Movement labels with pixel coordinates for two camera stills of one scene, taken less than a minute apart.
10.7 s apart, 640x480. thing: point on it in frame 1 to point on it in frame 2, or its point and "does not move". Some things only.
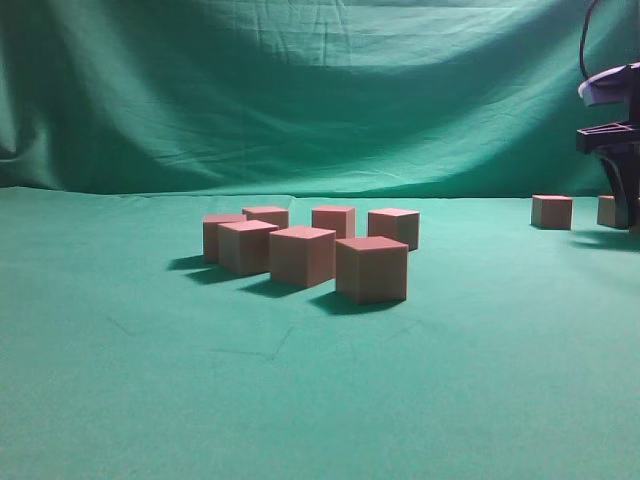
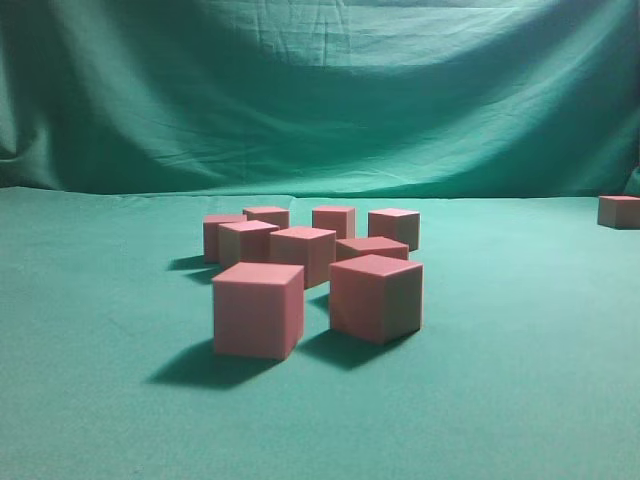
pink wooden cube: (210, 233) does not move
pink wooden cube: (551, 212) to (259, 309)
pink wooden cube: (340, 219) does not move
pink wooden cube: (395, 224) does not move
